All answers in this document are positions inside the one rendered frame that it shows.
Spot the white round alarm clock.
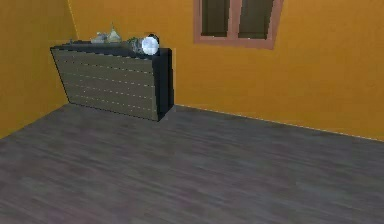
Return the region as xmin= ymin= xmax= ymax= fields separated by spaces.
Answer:
xmin=140 ymin=33 xmax=161 ymax=57

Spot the black grey chest of drawers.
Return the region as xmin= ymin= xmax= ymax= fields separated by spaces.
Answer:
xmin=49 ymin=40 xmax=175 ymax=123

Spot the dark green small object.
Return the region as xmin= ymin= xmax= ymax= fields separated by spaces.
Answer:
xmin=126 ymin=36 xmax=142 ymax=54

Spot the pink framed window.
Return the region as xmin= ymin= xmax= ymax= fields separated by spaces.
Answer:
xmin=193 ymin=0 xmax=285 ymax=51

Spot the pale glass bottle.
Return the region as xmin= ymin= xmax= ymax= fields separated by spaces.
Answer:
xmin=107 ymin=21 xmax=123 ymax=44

